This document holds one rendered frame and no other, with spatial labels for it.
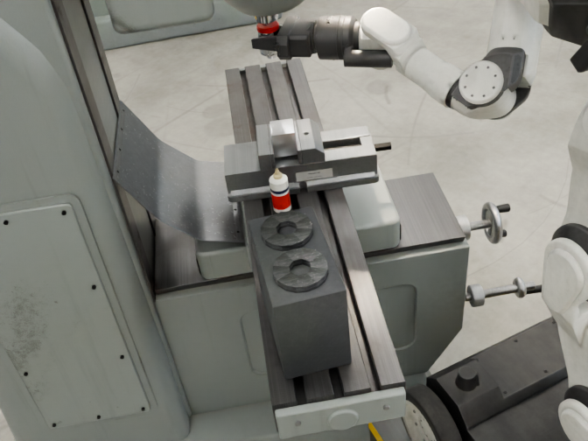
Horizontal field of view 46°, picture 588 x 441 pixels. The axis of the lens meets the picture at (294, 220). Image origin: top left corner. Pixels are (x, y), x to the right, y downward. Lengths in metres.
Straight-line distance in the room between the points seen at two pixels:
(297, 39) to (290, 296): 0.57
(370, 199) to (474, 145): 1.63
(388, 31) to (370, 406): 0.69
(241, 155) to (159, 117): 2.16
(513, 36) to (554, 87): 2.48
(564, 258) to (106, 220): 0.90
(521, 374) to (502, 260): 1.14
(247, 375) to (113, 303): 0.50
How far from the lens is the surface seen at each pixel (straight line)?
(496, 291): 1.92
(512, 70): 1.26
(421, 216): 1.80
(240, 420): 2.04
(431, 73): 1.33
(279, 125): 1.56
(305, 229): 1.17
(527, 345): 1.68
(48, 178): 1.44
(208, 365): 1.90
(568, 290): 1.26
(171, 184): 1.66
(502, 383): 1.61
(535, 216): 2.93
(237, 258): 1.64
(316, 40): 1.41
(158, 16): 1.33
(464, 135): 3.36
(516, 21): 1.31
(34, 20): 1.30
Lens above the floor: 1.88
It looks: 41 degrees down
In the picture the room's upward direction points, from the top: 8 degrees counter-clockwise
